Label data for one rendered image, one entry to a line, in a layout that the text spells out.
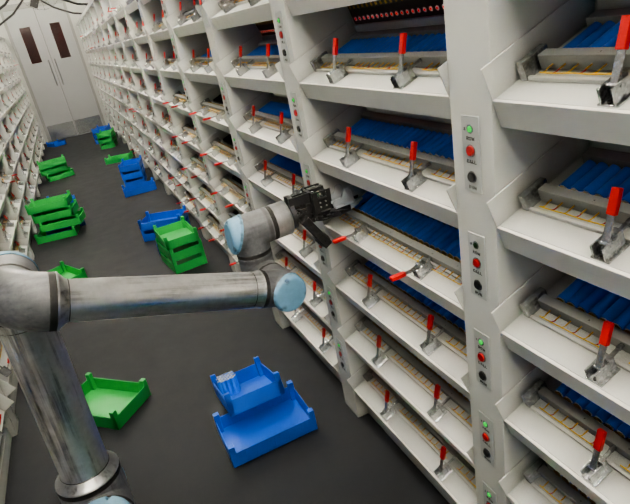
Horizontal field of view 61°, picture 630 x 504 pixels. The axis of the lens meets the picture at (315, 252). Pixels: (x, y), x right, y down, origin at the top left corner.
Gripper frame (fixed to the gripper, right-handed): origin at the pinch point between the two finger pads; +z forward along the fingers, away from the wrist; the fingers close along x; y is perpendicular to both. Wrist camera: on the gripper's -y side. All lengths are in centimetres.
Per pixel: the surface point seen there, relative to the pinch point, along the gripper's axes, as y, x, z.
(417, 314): -23.6, -26.4, -1.5
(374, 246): -5.7, -18.2, -6.1
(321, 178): 6.9, 6.7, -6.1
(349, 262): -20.6, 6.4, -2.5
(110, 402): -76, 73, -86
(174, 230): -61, 207, -29
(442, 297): -6.6, -47.4, -8.1
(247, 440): -77, 19, -46
